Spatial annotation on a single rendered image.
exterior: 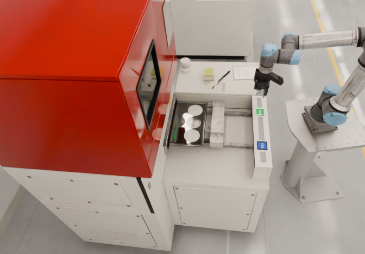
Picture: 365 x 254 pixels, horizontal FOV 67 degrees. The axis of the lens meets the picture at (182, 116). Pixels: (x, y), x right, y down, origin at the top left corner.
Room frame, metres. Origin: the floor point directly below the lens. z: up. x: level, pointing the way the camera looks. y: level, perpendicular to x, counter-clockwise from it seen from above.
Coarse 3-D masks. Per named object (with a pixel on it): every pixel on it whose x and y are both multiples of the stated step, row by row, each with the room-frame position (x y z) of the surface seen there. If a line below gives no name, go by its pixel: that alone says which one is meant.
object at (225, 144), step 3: (201, 144) 1.03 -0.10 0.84; (204, 144) 1.02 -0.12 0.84; (207, 144) 1.02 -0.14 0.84; (225, 144) 1.00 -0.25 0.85; (228, 144) 0.99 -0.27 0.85; (231, 144) 0.99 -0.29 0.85; (234, 144) 0.99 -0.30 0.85; (237, 144) 0.98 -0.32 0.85; (240, 144) 0.98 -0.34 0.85; (243, 144) 0.98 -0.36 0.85; (246, 144) 0.98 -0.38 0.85; (249, 144) 0.97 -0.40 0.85; (231, 147) 0.98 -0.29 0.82; (234, 147) 0.98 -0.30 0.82; (237, 147) 0.98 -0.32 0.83; (240, 147) 0.97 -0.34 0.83; (243, 147) 0.97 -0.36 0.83; (246, 147) 0.96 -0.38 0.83; (249, 147) 0.96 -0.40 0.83
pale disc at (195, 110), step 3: (195, 105) 1.32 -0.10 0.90; (189, 108) 1.30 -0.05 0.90; (192, 108) 1.29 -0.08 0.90; (195, 108) 1.29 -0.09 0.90; (198, 108) 1.29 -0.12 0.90; (201, 108) 1.28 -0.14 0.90; (189, 111) 1.27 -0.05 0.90; (192, 111) 1.26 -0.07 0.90; (195, 111) 1.26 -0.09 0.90; (198, 111) 1.26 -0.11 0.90; (201, 111) 1.25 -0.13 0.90; (192, 114) 1.24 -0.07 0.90; (195, 114) 1.24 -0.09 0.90; (198, 114) 1.23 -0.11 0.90
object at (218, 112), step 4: (216, 108) 1.28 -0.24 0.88; (220, 108) 1.28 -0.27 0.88; (212, 112) 1.25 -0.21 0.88; (216, 112) 1.25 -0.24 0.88; (220, 112) 1.24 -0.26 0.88; (212, 116) 1.21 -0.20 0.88; (216, 116) 1.21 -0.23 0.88; (220, 116) 1.21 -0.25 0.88; (212, 120) 1.18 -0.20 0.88; (216, 120) 1.18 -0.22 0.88; (220, 120) 1.17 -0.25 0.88; (212, 124) 1.15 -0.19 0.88; (216, 124) 1.14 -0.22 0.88; (220, 124) 1.14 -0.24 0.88; (212, 136) 1.05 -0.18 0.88; (216, 136) 1.05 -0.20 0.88; (220, 136) 1.04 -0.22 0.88; (220, 148) 0.97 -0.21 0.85
